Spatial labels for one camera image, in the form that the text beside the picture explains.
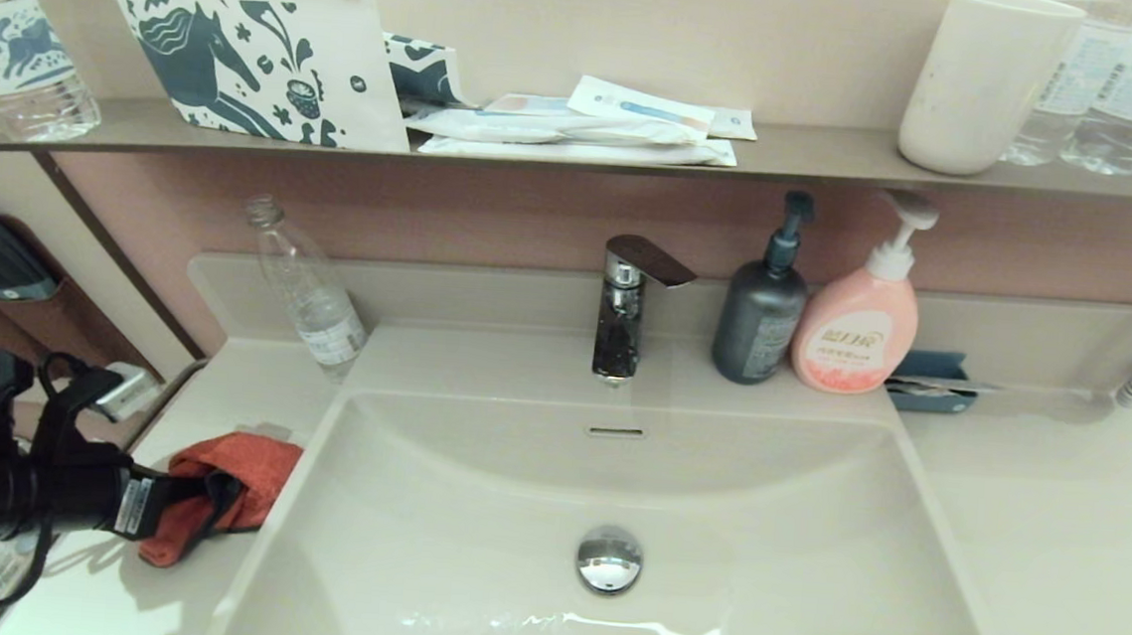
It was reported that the orange microfibre cloth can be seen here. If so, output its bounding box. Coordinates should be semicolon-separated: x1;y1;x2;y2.
137;424;307;579

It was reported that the white packet blue toothbrush print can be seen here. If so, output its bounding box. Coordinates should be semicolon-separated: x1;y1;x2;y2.
565;74;719;134

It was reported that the white packet orange stripe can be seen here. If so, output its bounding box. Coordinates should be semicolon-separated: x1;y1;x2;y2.
486;91;582;122

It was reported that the chrome faucet body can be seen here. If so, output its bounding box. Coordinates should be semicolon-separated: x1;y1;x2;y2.
589;258;650;391

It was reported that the flat white plastic packet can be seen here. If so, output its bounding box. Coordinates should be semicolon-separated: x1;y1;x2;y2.
416;119;738;177

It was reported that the dark brown wall trim strip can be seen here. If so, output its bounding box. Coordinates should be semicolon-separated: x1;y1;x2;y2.
19;153;223;363

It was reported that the white pouch blue horse print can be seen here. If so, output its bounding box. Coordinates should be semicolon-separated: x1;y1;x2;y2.
92;0;420;155

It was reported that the taupe wall shelf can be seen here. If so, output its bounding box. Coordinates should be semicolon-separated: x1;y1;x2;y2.
0;67;1132;235

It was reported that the pink pump soap bottle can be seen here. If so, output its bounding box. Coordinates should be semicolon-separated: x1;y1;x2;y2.
786;182;941;401

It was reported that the white sink basin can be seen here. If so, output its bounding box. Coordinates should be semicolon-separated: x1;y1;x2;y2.
205;374;1028;635

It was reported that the clear plastic bottle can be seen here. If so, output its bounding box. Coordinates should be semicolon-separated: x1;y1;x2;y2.
234;194;380;386

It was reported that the small white sachet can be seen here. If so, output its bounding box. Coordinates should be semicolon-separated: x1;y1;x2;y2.
706;107;759;142

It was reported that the chrome drain stopper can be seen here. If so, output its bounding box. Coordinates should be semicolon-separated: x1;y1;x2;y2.
573;522;647;598

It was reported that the thin silver packet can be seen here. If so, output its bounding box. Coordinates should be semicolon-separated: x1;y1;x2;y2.
885;373;1007;400

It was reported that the folded white blue print pouch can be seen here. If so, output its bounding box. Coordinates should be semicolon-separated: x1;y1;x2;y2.
377;32;481;118

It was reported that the chrome faucet lever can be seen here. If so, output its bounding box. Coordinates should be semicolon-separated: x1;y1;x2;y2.
603;233;701;292

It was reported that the dark grey pump bottle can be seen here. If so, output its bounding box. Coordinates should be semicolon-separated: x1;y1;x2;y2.
708;185;818;390

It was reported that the white plastic cup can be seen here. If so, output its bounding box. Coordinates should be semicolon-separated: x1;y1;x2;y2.
895;0;1087;184

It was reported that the blue soap tray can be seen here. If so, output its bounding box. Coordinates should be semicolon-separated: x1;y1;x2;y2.
883;348;981;416

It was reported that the white crinkled plastic packet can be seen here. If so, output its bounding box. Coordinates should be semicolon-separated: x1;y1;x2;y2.
402;101;710;159

